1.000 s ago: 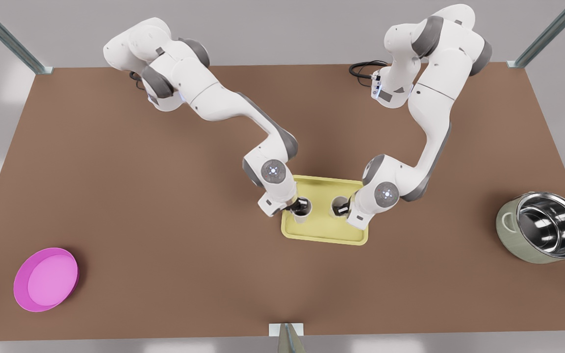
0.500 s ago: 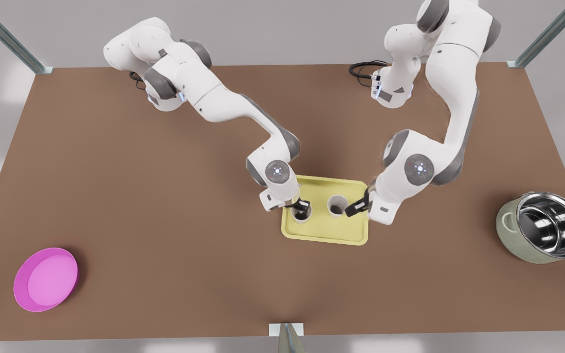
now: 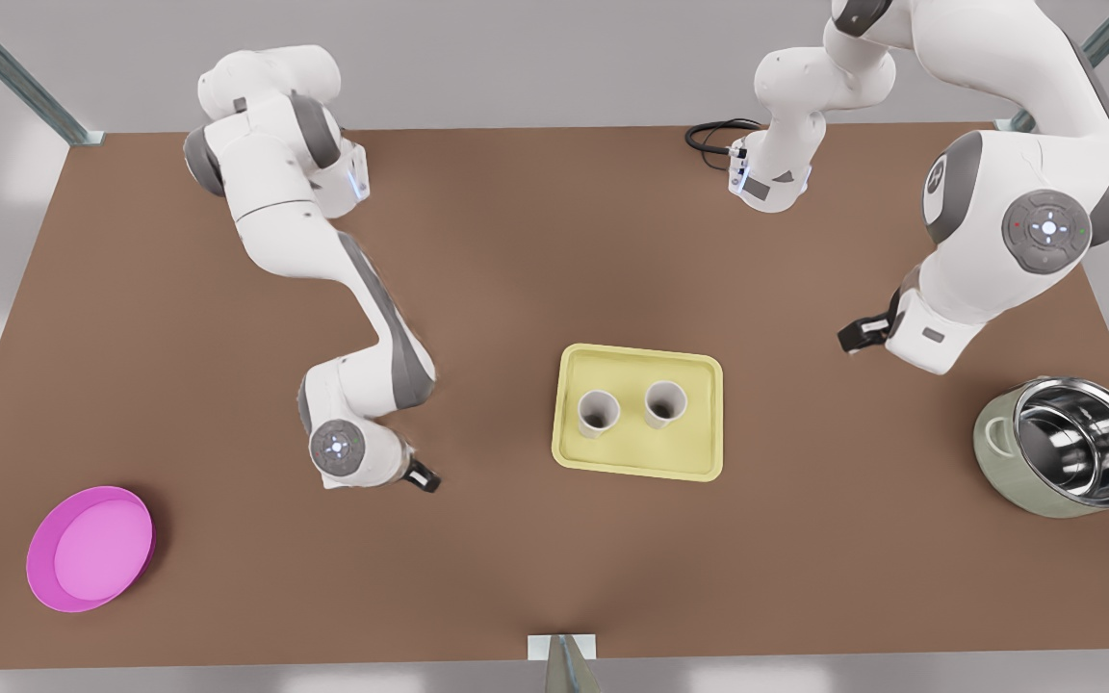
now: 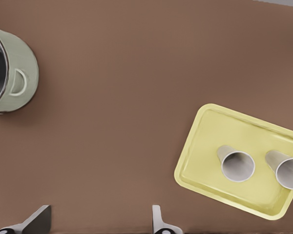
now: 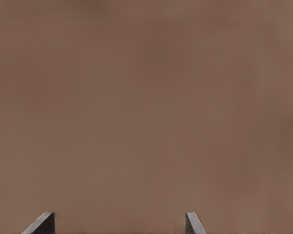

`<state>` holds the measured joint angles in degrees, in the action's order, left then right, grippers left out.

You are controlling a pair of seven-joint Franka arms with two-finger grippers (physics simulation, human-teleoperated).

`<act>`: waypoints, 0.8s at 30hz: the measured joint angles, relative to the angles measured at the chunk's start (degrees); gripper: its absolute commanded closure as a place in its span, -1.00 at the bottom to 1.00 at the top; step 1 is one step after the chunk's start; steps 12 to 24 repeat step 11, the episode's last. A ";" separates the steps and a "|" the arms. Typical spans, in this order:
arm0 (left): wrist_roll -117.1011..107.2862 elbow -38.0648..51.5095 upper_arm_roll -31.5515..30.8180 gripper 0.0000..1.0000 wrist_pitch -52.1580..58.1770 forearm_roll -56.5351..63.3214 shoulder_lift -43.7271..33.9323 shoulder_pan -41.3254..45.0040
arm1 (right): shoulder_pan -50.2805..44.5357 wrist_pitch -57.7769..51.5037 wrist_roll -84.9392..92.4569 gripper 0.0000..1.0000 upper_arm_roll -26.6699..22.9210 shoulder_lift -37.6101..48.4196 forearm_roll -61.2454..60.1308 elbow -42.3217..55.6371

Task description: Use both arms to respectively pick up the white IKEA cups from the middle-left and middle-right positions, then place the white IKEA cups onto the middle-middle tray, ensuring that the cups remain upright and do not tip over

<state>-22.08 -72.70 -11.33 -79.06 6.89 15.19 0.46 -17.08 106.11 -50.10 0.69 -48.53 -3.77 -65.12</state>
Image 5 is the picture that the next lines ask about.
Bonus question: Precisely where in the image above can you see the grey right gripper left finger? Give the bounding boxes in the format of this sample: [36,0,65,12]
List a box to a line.
[21,212,55,234]

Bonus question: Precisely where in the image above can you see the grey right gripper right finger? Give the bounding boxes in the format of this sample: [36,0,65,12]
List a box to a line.
[185,212,207,234]

